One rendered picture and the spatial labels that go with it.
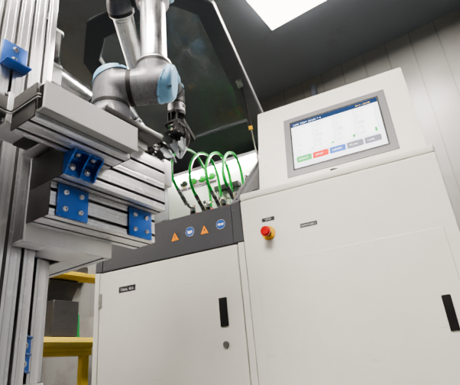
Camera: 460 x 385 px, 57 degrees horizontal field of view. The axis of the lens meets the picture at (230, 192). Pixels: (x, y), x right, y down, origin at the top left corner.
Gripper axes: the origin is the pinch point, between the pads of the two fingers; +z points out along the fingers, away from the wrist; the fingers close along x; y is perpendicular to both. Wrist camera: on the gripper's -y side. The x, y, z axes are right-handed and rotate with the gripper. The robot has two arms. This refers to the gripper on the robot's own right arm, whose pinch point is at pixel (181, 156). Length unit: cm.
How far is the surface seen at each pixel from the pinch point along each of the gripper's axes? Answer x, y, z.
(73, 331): -229, -179, 36
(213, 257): 10.1, -3.0, 45.1
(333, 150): 58, -30, 2
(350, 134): 66, -31, -4
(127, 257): -29.7, -2.9, 37.4
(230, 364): 13, -3, 83
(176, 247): -5.8, -2.9, 38.0
